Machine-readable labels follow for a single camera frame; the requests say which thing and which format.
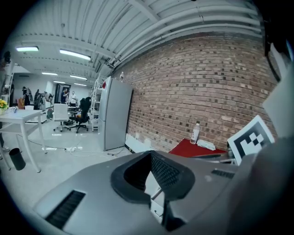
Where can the white office chair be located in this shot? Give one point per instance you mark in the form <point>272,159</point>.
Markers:
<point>60,112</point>

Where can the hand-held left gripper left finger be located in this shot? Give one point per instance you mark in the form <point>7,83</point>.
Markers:
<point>96,206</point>

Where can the white drawer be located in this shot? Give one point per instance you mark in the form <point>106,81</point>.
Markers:
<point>156,204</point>

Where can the row of ceiling lights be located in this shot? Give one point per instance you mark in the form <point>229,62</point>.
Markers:
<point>74,54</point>

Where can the white power strip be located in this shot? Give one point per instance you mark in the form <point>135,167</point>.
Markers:
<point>70,149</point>

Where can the grey metal cabinet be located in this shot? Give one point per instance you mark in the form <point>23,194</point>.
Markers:
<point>114,114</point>

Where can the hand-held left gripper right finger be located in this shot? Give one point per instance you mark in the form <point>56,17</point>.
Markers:
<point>206,183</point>

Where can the white shelf unit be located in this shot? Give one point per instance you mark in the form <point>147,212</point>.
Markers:
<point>95,103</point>

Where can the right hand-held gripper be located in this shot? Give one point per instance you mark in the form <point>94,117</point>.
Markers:
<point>250,140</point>

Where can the black high-back office chair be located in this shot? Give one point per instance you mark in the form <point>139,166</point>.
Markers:
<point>83,110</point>

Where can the black waste bin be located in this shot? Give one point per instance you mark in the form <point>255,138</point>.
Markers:
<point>17,159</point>

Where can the person's white shirt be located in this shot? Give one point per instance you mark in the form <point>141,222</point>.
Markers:
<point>280,107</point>

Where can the clear plastic bottle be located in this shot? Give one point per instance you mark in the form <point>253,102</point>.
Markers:
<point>194,134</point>

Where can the white table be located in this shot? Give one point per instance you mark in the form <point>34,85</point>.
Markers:
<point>20,114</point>

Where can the red hanging ornament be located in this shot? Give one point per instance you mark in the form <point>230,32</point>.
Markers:
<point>104,84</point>

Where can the white drawer cabinet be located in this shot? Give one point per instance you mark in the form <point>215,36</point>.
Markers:
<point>190,150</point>

